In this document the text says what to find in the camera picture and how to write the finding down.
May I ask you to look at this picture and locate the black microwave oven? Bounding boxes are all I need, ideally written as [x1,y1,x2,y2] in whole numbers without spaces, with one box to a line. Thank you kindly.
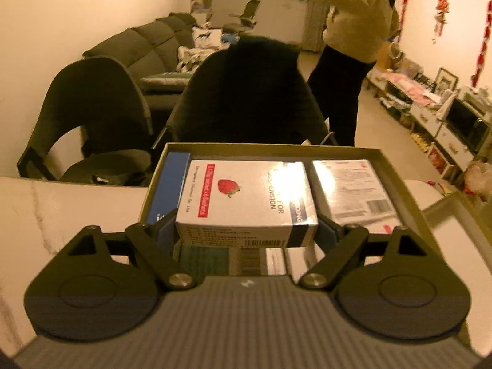
[447,98,492,155]

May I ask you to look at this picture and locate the window curtain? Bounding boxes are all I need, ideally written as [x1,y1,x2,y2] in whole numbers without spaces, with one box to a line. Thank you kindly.
[303,0,328,52]

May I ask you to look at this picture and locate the green medicine box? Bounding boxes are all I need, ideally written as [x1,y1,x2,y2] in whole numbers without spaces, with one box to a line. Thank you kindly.
[177,240,267,276]

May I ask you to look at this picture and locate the translucent plastic bag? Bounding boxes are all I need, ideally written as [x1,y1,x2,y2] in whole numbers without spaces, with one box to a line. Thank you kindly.
[462,161,492,201]

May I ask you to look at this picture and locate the white barcode label box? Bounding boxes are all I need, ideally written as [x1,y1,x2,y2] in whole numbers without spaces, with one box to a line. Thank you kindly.
[310,158,403,236]

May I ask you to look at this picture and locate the beige cardboard box lid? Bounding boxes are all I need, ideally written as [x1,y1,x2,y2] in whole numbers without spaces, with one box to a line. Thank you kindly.
[420,191,492,350]

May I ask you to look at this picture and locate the pink cloth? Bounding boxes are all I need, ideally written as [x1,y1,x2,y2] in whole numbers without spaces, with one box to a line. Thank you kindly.
[380,70,441,105]

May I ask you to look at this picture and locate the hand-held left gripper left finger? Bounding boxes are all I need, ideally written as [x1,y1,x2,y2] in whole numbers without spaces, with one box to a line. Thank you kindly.
[68,211,196,292]

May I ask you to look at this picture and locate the red hanging string decoration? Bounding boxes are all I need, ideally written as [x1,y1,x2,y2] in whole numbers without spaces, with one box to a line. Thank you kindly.
[400,0,413,33]
[471,6,492,88]

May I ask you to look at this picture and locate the dark green chair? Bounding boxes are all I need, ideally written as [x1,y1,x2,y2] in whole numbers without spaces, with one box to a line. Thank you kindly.
[16,56,155,186]
[151,35,339,155]

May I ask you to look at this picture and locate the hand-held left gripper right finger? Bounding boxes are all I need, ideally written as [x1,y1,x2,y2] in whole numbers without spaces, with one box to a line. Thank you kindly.
[298,214,428,291]

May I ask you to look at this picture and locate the white animal print cushion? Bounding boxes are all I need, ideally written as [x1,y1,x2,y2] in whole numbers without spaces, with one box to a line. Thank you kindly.
[191,27,224,50]

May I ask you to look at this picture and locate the white strawberry print box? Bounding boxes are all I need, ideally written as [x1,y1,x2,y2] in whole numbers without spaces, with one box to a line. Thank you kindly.
[175,159,319,249]

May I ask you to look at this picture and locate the green cushion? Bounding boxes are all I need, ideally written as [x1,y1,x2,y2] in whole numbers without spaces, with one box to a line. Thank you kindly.
[138,72,193,93]

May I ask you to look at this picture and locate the grey office chair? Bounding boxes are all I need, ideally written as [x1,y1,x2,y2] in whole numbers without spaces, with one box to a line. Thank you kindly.
[222,0,263,34]

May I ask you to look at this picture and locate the dark green sofa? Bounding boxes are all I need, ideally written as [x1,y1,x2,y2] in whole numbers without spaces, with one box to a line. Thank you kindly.
[82,12,247,124]

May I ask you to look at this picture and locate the blue medicine box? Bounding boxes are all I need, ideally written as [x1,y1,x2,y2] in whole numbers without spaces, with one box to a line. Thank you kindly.
[147,152,192,227]

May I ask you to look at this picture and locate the white patterned cushion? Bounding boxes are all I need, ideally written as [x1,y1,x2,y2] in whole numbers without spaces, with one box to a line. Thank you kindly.
[175,45,211,73]

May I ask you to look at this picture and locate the large beige cardboard box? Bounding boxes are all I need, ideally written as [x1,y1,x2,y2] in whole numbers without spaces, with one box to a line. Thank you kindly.
[137,142,437,277]

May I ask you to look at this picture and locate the framed picture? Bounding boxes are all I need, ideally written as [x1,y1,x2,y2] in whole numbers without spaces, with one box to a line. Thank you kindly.
[435,67,459,93]

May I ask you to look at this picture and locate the white low cabinet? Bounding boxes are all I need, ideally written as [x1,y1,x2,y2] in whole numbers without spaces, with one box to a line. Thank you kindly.
[367,71,492,187]

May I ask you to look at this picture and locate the white marble desktop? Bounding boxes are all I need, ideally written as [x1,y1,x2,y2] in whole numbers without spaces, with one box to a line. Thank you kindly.
[0,177,492,358]

